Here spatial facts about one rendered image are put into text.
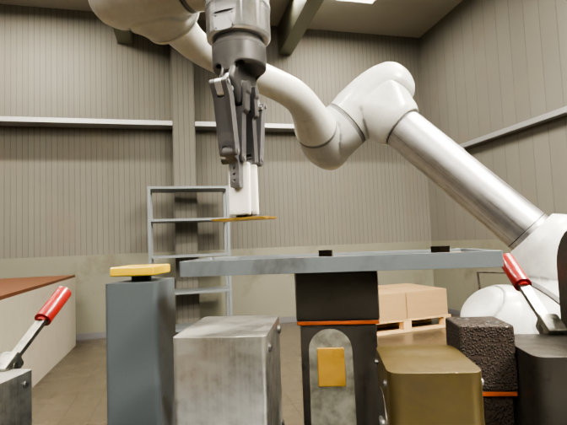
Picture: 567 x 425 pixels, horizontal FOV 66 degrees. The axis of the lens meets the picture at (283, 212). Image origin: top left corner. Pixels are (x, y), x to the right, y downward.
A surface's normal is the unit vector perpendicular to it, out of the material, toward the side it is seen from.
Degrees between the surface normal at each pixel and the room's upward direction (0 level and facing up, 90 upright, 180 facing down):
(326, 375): 78
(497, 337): 90
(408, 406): 90
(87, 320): 90
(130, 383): 90
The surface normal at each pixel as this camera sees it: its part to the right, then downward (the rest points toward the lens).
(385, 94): -0.16, -0.24
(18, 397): 0.99, -0.04
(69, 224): 0.23, -0.07
